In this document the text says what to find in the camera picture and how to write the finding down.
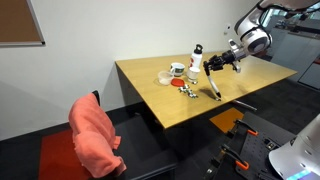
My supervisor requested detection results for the black clamp orange tip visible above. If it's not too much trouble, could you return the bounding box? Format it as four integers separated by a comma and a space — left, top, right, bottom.
234, 119, 259, 136

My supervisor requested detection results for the salmon pink towel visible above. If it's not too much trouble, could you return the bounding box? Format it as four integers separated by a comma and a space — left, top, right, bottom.
68, 91, 127, 178

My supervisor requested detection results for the red plastic lid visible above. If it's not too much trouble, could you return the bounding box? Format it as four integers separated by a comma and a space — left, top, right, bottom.
171, 78, 185, 87

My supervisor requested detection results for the cork notice board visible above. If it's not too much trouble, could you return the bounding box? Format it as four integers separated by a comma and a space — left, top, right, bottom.
0, 0, 45, 47

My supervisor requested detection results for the white paper cup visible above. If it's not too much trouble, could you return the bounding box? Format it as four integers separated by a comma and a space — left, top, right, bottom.
187, 67, 200, 82

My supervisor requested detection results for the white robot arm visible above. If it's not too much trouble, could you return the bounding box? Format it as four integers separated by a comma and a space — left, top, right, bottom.
203, 0, 319, 76

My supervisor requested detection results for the white bottle black cap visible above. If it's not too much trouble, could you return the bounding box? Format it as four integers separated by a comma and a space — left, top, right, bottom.
189, 44, 203, 67

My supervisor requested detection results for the clear plastic container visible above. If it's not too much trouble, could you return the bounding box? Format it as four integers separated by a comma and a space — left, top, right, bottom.
158, 71, 174, 85

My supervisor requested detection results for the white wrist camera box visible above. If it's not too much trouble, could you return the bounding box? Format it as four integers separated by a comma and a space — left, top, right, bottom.
227, 38, 242, 74

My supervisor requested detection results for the white green ceramic mug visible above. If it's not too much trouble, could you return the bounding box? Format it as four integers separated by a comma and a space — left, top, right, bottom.
170, 62, 185, 77

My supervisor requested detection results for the pile of candies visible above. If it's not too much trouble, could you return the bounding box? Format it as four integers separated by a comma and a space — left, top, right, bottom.
178, 84, 198, 98

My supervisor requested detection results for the black perforated mounting board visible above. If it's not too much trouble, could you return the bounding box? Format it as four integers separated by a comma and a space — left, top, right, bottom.
206, 111, 298, 180

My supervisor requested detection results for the white black hand brush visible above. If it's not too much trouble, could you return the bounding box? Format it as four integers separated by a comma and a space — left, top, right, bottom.
207, 75, 221, 101

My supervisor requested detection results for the black chair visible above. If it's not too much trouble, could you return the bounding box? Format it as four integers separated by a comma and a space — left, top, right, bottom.
76, 89, 179, 180

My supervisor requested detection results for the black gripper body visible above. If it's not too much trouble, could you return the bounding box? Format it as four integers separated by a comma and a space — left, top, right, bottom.
213, 50, 234, 66

